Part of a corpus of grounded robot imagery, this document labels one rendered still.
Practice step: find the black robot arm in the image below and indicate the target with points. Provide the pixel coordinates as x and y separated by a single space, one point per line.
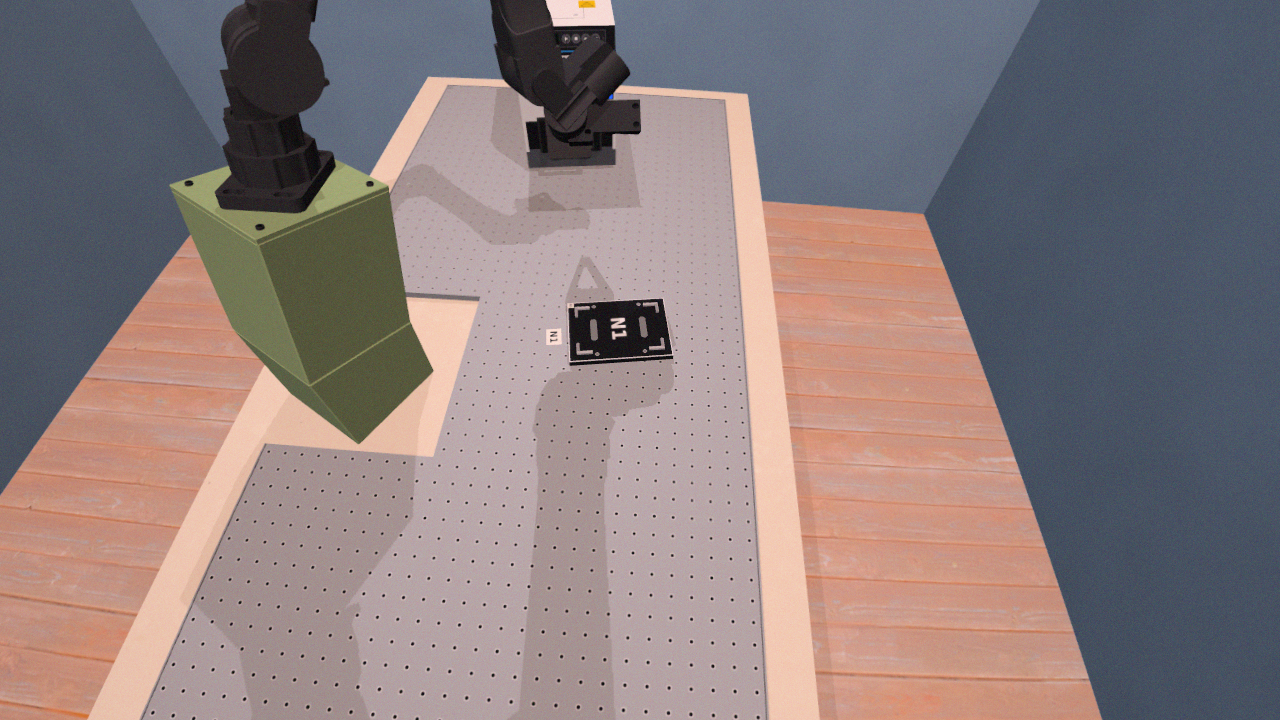
275 167

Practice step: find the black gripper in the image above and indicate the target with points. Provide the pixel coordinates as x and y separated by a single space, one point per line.
559 148

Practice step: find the white benchtop heat sealer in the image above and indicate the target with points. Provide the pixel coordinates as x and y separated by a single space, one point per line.
574 21

